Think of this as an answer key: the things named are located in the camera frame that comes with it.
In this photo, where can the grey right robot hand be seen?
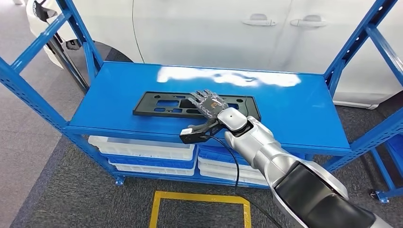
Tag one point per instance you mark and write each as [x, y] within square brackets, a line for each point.
[209, 104]

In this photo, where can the black plastic plate bracket part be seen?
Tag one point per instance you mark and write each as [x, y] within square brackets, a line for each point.
[144, 105]

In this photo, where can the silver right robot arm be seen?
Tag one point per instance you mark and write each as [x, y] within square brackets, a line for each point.
[267, 148]

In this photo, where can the blue metal shelf rack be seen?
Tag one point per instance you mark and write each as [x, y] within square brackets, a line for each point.
[390, 194]
[283, 110]

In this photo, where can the white car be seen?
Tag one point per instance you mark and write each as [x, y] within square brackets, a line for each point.
[204, 37]

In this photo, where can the grey metal pole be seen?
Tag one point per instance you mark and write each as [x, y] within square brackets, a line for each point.
[67, 64]

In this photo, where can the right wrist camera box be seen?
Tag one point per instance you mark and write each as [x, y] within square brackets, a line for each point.
[192, 137]

